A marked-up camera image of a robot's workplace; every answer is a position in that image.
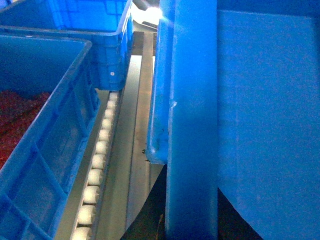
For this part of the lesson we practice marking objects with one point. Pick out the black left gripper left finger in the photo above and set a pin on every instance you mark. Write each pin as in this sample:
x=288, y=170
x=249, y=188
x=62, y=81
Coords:
x=150, y=221

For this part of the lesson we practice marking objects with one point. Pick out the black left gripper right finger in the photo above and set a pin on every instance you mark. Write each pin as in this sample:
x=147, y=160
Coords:
x=231, y=226

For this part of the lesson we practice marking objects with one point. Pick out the large blue plastic crate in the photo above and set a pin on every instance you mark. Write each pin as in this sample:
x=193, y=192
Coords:
x=235, y=106

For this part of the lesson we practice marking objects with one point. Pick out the white roller conveyor track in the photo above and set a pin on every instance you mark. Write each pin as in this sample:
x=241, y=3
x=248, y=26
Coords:
x=88, y=211

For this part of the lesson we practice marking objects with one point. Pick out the blue crate with red contents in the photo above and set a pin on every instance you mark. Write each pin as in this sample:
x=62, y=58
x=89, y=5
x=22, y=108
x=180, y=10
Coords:
x=37, y=178

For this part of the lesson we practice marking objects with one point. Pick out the blue crate behind left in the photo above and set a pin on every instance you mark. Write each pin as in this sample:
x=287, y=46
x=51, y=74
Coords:
x=107, y=24

